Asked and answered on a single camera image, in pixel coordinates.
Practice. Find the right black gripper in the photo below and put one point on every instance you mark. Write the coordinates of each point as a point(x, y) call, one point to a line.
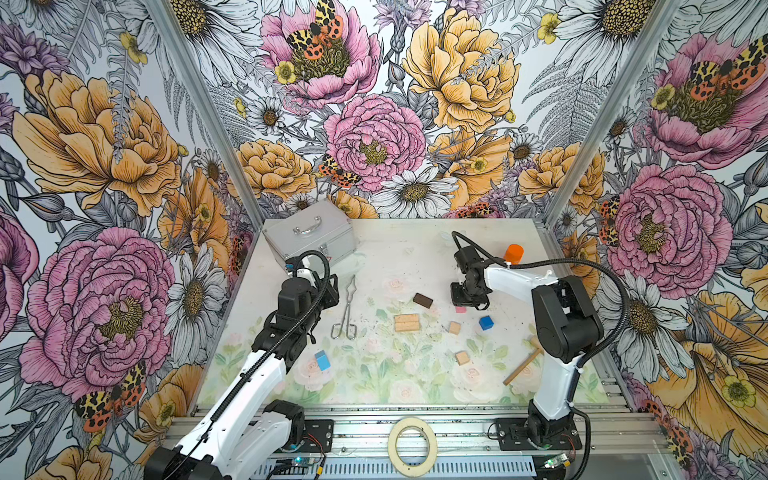
point(458, 301)

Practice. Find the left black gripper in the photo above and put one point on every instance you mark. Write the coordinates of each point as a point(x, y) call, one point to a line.
point(333, 295)

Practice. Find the long natural wood block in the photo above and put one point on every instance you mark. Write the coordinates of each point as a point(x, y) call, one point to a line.
point(403, 327)

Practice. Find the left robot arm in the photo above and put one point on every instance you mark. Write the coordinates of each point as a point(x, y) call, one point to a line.
point(233, 439)

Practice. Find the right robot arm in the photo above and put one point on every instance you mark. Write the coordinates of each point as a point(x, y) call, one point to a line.
point(567, 328)

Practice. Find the blue cube block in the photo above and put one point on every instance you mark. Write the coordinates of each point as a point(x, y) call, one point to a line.
point(486, 323)

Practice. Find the dark brown block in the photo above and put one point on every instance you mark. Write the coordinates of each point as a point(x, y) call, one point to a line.
point(423, 301)

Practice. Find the light blue triangular block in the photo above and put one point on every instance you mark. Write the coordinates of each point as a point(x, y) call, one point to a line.
point(322, 361)

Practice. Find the orange plastic bottle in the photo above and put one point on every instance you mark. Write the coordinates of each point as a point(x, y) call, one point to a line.
point(514, 254)

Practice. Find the metal tongs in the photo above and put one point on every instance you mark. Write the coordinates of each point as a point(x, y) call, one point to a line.
point(345, 327)

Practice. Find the silver metal case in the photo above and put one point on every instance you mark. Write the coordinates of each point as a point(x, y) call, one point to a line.
point(322, 227)

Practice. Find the thin wood stick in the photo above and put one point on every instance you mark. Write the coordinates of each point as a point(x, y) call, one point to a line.
point(519, 369)

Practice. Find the green circuit board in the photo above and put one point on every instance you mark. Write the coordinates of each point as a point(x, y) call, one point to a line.
point(299, 465)
point(559, 461)

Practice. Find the right green circuit board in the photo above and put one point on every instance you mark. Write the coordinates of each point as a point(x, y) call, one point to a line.
point(559, 461)

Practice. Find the masking tape roll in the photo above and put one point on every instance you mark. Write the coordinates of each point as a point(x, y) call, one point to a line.
point(412, 447)

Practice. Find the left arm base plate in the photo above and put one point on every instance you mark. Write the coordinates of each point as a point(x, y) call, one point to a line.
point(317, 437)

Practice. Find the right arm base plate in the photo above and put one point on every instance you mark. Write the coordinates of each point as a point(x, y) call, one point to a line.
point(510, 433)

